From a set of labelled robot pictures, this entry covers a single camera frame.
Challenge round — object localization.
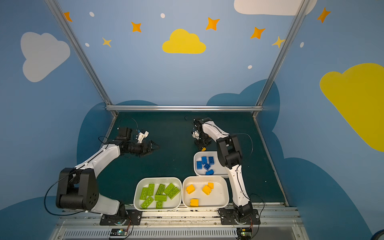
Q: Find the blue lego cluster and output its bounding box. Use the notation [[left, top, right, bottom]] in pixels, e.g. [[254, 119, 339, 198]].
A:
[[201, 156, 208, 165]]

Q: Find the green long lego cluster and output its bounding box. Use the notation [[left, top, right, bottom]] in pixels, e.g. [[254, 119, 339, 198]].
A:
[[156, 184, 166, 195]]

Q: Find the green long lego brick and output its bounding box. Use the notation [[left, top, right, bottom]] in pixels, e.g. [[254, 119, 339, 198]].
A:
[[168, 187, 180, 200]]

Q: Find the green small lego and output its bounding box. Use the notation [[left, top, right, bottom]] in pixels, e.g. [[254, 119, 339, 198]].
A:
[[156, 201, 164, 209]]

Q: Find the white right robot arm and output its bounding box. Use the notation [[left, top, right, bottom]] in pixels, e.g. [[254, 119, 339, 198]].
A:
[[192, 118, 254, 223]]

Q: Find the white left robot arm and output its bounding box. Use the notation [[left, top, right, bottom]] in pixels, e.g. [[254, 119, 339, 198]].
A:
[[56, 140, 160, 217]]

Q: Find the white bin right rear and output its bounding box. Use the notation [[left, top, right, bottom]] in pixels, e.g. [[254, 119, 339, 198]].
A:
[[193, 151, 229, 179]]

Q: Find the white bin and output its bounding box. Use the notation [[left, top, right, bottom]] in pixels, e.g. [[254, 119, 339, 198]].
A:
[[134, 177, 182, 212], [182, 176, 230, 210], [193, 151, 229, 179]]

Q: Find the white bin left front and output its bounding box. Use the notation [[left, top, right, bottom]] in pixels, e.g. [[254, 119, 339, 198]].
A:
[[134, 177, 182, 212]]

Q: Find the white bin middle front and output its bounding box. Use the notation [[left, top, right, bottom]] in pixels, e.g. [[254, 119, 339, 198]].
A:
[[182, 176, 230, 210]]

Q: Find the left controller board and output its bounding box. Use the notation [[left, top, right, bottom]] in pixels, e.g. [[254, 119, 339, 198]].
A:
[[109, 229, 128, 240]]

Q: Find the controller board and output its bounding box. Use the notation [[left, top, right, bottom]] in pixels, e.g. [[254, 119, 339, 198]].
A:
[[237, 228, 253, 240], [109, 229, 128, 240]]

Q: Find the right controller board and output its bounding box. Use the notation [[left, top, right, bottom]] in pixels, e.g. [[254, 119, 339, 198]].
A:
[[237, 228, 253, 240]]

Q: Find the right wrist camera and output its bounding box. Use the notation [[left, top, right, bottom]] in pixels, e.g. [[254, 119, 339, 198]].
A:
[[192, 130, 200, 140]]

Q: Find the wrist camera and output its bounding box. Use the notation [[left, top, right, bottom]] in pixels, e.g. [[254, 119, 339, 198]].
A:
[[192, 130, 200, 140], [116, 126, 150, 144]]

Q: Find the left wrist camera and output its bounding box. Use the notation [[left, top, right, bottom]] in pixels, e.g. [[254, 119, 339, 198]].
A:
[[116, 126, 150, 144]]

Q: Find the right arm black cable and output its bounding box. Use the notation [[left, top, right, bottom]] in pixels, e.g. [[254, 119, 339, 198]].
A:
[[232, 132, 254, 160]]

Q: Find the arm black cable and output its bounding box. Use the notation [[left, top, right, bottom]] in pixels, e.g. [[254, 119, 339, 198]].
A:
[[43, 173, 88, 217], [232, 132, 254, 160]]

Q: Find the aluminium frame rear bar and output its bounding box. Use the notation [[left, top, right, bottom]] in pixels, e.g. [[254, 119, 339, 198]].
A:
[[106, 105, 263, 112]]

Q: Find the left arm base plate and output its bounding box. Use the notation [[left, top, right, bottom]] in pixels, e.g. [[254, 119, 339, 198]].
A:
[[100, 209, 143, 226]]

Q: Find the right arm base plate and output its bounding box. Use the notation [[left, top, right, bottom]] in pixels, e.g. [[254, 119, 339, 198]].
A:
[[218, 208, 261, 225]]

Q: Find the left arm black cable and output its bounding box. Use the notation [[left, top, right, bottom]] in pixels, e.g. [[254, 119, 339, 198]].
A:
[[43, 173, 88, 217]]

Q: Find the front aluminium rail bed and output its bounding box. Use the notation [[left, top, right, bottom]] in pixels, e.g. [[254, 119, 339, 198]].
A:
[[50, 203, 309, 240]]

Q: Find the aluminium frame left post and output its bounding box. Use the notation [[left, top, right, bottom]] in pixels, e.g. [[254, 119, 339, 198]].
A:
[[45, 0, 113, 107]]

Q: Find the aluminium frame post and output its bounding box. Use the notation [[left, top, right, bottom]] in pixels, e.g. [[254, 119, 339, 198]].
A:
[[45, 0, 113, 107], [252, 0, 311, 120]]

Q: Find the aluminium frame right post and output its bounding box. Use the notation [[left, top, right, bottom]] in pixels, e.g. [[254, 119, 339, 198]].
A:
[[252, 0, 311, 120]]

